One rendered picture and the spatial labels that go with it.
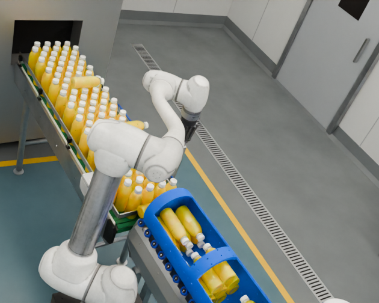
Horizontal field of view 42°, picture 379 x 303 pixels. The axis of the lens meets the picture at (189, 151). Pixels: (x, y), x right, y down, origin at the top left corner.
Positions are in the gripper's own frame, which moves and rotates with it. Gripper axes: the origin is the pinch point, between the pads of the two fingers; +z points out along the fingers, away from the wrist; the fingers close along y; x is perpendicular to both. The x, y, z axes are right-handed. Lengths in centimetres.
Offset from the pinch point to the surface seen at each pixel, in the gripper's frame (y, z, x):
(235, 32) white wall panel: 336, 212, 335
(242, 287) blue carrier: 8, 39, -64
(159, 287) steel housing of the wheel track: -22, 58, -40
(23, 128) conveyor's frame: -36, 106, 133
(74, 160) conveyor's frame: -30, 58, 53
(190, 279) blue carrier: -18, 30, -53
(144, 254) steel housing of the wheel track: -21, 57, -20
